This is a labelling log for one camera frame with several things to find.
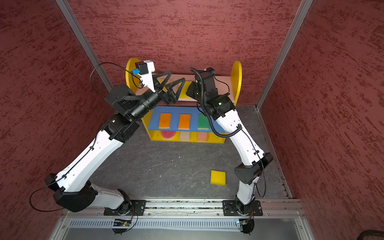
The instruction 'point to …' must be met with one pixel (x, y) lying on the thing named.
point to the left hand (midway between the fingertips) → (178, 80)
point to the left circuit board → (122, 223)
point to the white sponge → (184, 136)
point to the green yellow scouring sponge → (203, 122)
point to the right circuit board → (242, 221)
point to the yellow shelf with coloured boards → (194, 118)
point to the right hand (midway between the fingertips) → (189, 89)
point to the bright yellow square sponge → (218, 177)
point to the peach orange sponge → (202, 136)
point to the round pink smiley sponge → (168, 134)
